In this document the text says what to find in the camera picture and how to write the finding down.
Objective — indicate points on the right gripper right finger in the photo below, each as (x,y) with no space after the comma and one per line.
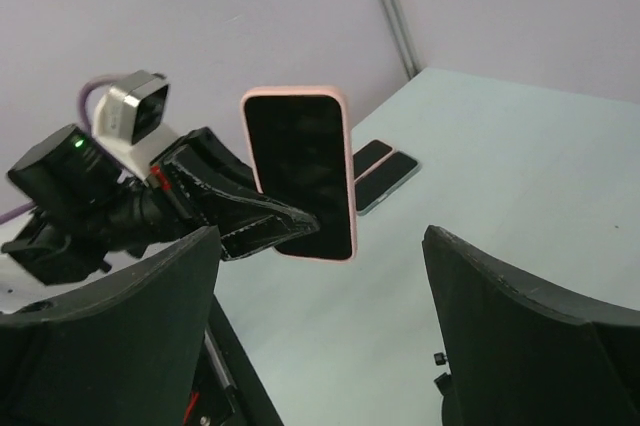
(520,350)

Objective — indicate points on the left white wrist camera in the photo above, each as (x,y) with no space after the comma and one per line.
(128,121)

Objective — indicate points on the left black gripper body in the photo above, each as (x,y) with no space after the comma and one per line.
(199,182)

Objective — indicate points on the black phone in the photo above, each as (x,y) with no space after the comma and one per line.
(383,180)

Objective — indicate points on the left aluminium frame post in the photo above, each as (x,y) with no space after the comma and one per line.
(401,36)

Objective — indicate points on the pink case phone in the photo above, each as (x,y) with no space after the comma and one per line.
(369,156)

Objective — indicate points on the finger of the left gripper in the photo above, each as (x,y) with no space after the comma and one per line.
(272,222)

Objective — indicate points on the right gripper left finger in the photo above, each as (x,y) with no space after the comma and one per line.
(121,350)

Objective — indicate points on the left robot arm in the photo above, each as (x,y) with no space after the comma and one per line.
(83,210)

